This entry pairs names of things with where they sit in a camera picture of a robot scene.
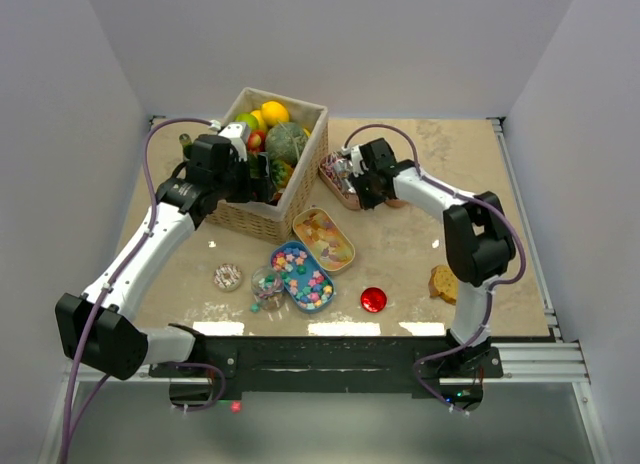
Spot clear glass jar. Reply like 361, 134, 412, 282
251, 266, 285, 312

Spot silver metal scoop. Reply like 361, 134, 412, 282
331, 155, 356, 195

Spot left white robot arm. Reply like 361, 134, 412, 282
55, 122, 254, 380

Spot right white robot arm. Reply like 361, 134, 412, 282
343, 139, 524, 377

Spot yellow tray gummy candies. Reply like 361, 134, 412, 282
292, 207, 356, 275

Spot blue tray star candies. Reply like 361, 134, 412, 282
270, 241, 336, 314

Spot pink tray of lollipops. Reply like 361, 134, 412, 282
385, 199, 407, 208

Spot wicker basket with liner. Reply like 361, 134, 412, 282
206, 87, 329, 244

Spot green glass bottle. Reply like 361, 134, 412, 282
179, 133, 193, 159

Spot pink tray swirl lollipops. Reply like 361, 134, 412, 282
319, 152, 361, 211

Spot green cantaloupe melon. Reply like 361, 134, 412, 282
265, 122, 308, 167

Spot green lime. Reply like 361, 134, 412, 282
234, 113, 260, 131

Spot yellow lemon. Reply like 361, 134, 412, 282
260, 100, 290, 127

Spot sprinkled donut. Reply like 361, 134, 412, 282
213, 263, 243, 292

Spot bread slice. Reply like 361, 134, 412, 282
428, 265, 458, 305

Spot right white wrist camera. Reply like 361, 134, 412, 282
340, 145, 367, 176

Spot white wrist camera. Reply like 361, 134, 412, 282
340, 145, 367, 176
209, 120, 251, 162

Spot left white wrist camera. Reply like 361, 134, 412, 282
209, 120, 251, 162

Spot black base mount frame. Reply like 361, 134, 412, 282
150, 336, 503, 411

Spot aluminium rail frame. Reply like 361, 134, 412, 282
37, 339, 591, 464

